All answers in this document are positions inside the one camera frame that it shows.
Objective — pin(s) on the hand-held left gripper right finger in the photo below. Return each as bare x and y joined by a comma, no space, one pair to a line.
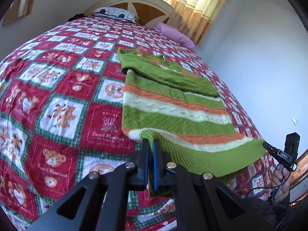
156,166

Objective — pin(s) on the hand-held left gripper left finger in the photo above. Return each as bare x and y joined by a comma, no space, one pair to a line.
144,166

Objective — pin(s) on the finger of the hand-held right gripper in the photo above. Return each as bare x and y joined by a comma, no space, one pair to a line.
269,147

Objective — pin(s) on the green striped knitted sweater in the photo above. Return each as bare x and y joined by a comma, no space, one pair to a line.
173,115

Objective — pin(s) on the person's right forearm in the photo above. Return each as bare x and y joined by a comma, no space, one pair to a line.
264,211

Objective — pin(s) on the person's right hand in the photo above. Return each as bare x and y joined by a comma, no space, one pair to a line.
280,179

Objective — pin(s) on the red bear printed blanket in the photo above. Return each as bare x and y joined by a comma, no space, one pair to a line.
60,101

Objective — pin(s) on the pink pillow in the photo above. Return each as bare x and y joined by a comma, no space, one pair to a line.
175,35

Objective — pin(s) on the white patterned pillow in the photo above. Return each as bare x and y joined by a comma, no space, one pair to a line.
115,14

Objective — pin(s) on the cream wooden bed headboard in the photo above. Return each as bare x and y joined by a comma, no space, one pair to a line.
144,7

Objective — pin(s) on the yellow patterned window curtain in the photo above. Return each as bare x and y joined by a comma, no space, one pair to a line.
192,4

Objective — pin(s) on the dark cloth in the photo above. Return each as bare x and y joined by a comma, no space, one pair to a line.
75,17

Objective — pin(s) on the beige patterned side curtain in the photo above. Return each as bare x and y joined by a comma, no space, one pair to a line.
21,2

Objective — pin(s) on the white wall socket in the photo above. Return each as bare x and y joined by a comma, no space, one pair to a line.
295,120

